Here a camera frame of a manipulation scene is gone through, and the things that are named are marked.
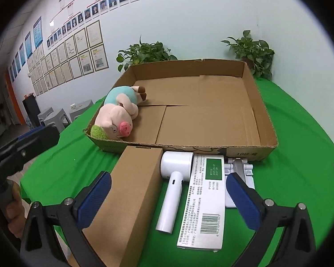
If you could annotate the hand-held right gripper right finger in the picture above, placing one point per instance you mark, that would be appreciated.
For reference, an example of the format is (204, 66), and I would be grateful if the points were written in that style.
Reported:
(243, 200)

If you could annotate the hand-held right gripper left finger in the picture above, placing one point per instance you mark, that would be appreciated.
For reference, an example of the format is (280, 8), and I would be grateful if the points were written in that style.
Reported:
(96, 197)

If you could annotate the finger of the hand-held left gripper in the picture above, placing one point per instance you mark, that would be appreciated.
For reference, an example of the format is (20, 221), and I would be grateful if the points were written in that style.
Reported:
(44, 140)

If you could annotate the white folding phone stand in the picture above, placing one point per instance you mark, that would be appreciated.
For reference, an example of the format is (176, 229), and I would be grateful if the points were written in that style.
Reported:
(239, 167)

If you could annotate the white green-label medicine box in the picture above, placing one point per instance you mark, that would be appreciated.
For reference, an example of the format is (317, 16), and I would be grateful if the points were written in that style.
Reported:
(203, 200)

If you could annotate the white handheld hair dryer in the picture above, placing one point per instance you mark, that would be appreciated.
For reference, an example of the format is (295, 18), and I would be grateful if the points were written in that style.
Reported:
(169, 200)

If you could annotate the shallow cardboard tray box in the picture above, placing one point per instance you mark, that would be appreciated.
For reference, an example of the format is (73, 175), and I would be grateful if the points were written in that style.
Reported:
(211, 116)

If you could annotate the person's left hand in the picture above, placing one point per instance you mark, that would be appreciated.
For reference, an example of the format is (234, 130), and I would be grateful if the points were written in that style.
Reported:
(14, 208)

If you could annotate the grey plastic stool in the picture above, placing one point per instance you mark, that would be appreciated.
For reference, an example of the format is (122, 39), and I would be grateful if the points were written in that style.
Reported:
(57, 119)
(46, 115)
(82, 111)

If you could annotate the black cabinet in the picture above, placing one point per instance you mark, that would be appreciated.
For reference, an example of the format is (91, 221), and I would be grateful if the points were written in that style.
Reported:
(30, 108)

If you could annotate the long brown cardboard box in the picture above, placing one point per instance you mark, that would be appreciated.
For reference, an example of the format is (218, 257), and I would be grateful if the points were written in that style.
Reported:
(133, 186)

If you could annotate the white paper cup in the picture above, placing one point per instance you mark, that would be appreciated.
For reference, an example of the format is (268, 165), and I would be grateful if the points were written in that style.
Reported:
(73, 106)

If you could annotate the green tablecloth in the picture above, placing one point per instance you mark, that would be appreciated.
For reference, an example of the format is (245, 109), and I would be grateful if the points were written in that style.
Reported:
(295, 172)

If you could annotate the pink pig plush toy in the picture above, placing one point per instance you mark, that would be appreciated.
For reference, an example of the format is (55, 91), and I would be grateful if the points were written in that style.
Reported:
(114, 116)

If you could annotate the bushy potted green plant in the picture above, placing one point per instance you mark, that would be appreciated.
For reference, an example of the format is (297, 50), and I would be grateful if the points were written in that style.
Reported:
(144, 52)

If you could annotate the row of portrait photos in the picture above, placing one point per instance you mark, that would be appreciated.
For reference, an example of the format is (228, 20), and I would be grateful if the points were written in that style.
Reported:
(105, 5)

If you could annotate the tall potted green plant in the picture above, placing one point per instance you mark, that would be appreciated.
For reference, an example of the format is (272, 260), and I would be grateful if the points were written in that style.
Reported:
(250, 50)

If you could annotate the group of framed wall certificates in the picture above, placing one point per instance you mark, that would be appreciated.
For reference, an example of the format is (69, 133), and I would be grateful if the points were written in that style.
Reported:
(72, 55)

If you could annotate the row of blue wall posters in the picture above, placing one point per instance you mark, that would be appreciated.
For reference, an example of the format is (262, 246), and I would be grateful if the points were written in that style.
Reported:
(37, 32)

